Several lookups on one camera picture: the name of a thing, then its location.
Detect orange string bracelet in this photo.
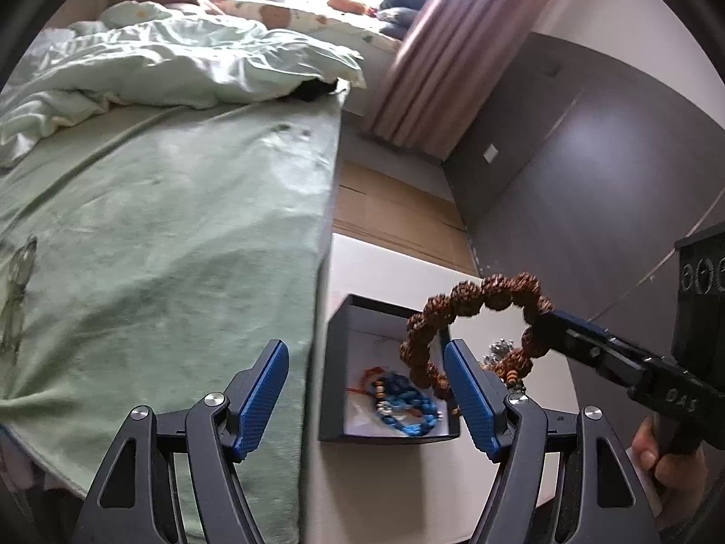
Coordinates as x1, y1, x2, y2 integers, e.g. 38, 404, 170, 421
362, 366, 400, 396

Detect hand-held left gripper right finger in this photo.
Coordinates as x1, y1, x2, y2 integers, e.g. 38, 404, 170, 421
444, 339, 661, 544

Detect person's right hand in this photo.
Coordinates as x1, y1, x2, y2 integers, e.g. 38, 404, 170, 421
631, 416, 710, 529

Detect patterned pillow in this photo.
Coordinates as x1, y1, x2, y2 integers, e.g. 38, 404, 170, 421
217, 0, 406, 53

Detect brown seed bead bracelet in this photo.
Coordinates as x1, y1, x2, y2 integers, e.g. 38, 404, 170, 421
399, 272, 556, 404

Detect orange toy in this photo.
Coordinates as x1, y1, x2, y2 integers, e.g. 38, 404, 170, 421
329, 0, 378, 17

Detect pale green duvet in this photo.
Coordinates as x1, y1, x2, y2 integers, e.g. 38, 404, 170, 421
0, 1, 367, 169

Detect pink curtain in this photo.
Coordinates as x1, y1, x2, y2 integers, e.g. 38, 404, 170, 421
365, 0, 597, 157

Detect clear glasses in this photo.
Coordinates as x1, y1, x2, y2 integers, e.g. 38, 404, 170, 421
0, 234, 39, 353

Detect blue bead bracelet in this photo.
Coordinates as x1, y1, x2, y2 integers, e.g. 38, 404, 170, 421
368, 372, 443, 437

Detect dark jewelry box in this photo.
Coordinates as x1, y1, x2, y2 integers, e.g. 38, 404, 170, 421
318, 293, 463, 444

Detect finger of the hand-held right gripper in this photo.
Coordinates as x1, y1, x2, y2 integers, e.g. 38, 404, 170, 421
536, 309, 676, 387

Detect dark blue cushions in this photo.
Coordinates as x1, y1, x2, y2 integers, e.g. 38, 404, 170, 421
376, 0, 432, 41

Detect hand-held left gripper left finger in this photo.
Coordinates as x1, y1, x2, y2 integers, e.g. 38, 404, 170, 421
73, 339, 290, 544

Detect silver jewelry piece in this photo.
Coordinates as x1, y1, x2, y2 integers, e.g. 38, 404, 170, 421
481, 339, 515, 370

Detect green bed sheet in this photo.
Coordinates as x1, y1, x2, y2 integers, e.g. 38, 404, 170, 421
0, 89, 348, 539

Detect dark grey wardrobe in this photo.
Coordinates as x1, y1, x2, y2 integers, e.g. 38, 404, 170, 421
441, 31, 725, 364

